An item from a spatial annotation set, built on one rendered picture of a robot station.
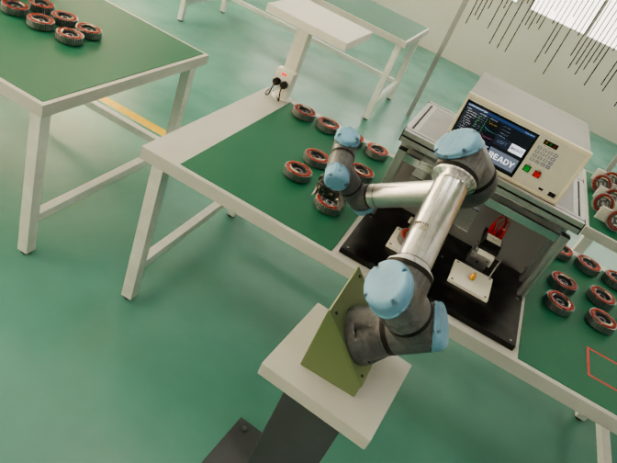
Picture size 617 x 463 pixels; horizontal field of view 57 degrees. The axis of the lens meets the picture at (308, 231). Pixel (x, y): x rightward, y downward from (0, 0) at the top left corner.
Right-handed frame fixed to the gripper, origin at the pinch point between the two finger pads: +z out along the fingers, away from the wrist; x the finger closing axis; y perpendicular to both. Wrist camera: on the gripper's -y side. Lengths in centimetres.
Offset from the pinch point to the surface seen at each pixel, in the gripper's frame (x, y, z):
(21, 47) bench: -137, 6, 5
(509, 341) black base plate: 74, 13, 1
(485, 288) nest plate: 62, -6, 8
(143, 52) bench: -116, -39, 24
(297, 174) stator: -17.9, -9.4, 8.4
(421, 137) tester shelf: 16.7, -29.0, -19.0
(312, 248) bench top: 5.0, 20.0, 1.9
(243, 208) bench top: -22.2, 20.6, 1.6
